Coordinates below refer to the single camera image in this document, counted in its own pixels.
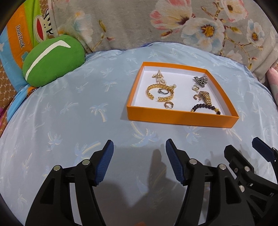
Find black bead bracelet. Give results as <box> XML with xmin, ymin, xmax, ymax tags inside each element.
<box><xmin>190</xmin><ymin>103</ymin><xmax>221</xmax><ymax>115</ymax></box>

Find gold watch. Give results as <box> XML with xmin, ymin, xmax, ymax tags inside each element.
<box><xmin>199</xmin><ymin>91</ymin><xmax>212</xmax><ymax>106</ymax></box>

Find small gold hoop earring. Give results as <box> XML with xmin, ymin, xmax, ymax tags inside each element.
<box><xmin>193</xmin><ymin>94</ymin><xmax>202</xmax><ymax>101</ymax></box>

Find silver blue-dial watch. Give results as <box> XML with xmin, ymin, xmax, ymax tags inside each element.
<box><xmin>194</xmin><ymin>76</ymin><xmax>208</xmax><ymax>88</ymax></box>

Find gold chain bangle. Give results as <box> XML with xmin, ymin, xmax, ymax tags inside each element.
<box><xmin>146</xmin><ymin>84</ymin><xmax>177</xmax><ymax>102</ymax></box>

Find pearl hair clip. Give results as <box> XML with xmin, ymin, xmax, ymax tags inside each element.
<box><xmin>152</xmin><ymin>69</ymin><xmax>167</xmax><ymax>85</ymax></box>

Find pink white plush pillow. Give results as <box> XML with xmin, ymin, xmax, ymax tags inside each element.
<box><xmin>266</xmin><ymin>67</ymin><xmax>278</xmax><ymax>104</ymax></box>

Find orange shallow box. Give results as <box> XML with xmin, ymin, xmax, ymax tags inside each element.
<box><xmin>127</xmin><ymin>62</ymin><xmax>239</xmax><ymax>128</ymax></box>

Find light blue palm bedsheet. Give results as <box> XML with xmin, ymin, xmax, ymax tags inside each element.
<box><xmin>1</xmin><ymin>43</ymin><xmax>277</xmax><ymax>225</ymax></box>

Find grey floral blanket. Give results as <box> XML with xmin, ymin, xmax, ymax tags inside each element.
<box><xmin>48</xmin><ymin>0</ymin><xmax>277</xmax><ymax>83</ymax></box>

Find green plush cushion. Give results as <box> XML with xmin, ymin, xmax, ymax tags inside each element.
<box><xmin>22</xmin><ymin>35</ymin><xmax>85</xmax><ymax>87</ymax></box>

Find colourful cartoon monkey sheet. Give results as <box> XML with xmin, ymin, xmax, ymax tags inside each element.
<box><xmin>1</xmin><ymin>1</ymin><xmax>54</xmax><ymax>132</ymax></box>

